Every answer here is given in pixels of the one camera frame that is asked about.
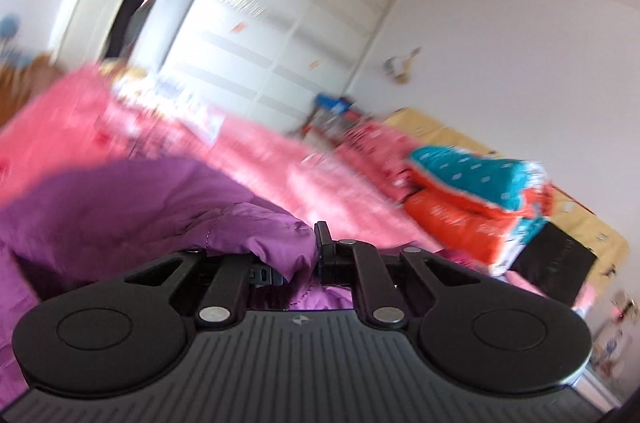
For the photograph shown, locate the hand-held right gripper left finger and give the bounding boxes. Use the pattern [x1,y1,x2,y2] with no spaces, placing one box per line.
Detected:
[122,249,286,329]

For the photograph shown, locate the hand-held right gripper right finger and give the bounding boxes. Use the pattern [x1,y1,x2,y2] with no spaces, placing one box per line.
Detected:
[315,222,471,329]

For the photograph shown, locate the purple down jacket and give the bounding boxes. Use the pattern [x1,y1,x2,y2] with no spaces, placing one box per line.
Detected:
[0,155,356,404]

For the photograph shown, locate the pink bed with blanket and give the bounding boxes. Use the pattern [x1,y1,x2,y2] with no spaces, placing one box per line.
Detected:
[0,63,551,299]

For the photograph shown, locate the pink folded blanket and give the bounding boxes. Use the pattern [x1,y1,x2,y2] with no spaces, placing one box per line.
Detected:
[334,120,426,204]

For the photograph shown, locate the orange folded quilt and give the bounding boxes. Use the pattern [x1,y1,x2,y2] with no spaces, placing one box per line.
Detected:
[401,188,557,275]

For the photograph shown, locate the blue box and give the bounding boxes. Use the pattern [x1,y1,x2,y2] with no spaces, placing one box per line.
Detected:
[312,94,357,120]

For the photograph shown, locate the white papers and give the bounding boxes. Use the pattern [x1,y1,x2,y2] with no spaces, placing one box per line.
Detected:
[112,73,227,140]

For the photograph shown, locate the black bag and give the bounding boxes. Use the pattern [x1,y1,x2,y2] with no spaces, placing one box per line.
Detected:
[509,220,599,307]

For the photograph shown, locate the white wardrobe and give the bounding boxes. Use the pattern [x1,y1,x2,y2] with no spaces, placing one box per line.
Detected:
[160,0,408,134]

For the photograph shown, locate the yellow headboard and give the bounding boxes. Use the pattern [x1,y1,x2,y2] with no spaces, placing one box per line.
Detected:
[384,107,629,265]

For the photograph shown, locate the wooden bed footboard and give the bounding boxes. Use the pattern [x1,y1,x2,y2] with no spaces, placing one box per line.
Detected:
[0,52,67,124]

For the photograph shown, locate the wall ornament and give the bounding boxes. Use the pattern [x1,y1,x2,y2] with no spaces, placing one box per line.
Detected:
[384,47,422,84]

